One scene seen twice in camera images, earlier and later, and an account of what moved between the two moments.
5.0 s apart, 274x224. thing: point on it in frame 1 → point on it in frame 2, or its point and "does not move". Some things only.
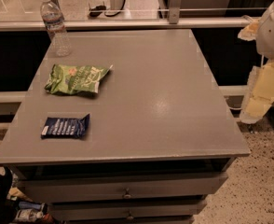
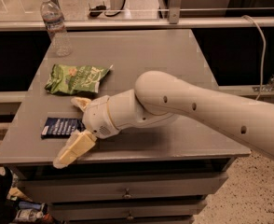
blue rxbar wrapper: [65, 127] does not move
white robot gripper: [273, 32] → [97, 117]
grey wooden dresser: [162, 134] does not move
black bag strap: [2, 208] does not move
